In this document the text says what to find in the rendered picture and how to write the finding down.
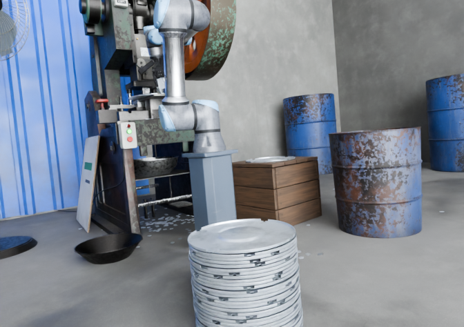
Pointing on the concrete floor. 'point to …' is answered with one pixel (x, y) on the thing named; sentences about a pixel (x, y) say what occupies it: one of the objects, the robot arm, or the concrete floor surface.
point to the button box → (125, 144)
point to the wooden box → (278, 190)
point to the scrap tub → (378, 181)
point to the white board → (88, 181)
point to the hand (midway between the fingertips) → (159, 92)
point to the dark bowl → (108, 248)
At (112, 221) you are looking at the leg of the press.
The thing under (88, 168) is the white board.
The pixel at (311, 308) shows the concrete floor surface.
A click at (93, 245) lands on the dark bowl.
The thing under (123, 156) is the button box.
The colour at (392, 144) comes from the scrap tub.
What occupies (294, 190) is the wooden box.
